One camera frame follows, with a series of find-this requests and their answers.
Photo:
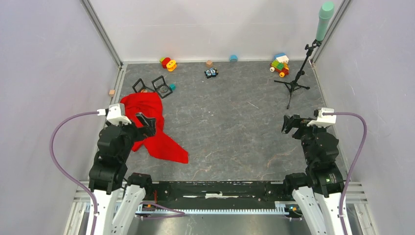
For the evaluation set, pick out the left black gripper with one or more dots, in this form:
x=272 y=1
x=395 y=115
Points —
x=149 y=129

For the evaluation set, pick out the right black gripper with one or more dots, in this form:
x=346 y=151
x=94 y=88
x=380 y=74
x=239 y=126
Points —
x=295 y=120

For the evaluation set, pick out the red t-shirt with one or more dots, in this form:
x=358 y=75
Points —
x=159 y=146

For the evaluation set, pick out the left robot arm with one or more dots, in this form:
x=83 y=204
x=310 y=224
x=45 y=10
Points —
x=108 y=170

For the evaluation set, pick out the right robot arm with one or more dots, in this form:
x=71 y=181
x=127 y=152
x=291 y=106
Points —
x=319 y=191

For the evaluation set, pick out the round dark brooch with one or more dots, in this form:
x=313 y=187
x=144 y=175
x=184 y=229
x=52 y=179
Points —
x=164 y=89

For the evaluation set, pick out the black display case left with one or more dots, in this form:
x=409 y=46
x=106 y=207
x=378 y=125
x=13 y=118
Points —
x=140 y=87

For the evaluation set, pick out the black display case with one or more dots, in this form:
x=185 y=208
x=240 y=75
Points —
x=140 y=87
x=158 y=83

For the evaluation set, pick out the black display case right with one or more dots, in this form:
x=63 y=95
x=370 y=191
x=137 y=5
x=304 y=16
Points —
x=158 y=83

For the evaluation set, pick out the teal cube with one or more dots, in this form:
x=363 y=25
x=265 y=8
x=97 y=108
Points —
x=172 y=86

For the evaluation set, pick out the colourful brick toy car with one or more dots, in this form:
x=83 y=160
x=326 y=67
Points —
x=280 y=64

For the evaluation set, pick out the red yellow green toy blocks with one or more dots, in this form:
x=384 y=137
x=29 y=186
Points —
x=168 y=63

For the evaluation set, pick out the blue cylinder block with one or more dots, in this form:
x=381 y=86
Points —
x=233 y=58

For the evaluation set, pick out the brown wooden cube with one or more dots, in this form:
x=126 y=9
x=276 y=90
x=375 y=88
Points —
x=209 y=63

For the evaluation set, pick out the green microphone on tripod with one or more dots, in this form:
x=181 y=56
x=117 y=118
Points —
x=326 y=12

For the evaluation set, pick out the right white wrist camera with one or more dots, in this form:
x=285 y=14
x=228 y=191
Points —
x=323 y=117

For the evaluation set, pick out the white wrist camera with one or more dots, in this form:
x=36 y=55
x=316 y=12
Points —
x=323 y=117
x=115 y=114

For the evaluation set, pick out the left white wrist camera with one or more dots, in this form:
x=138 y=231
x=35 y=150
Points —
x=115 y=114

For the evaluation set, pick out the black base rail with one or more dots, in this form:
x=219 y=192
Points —
x=219 y=195

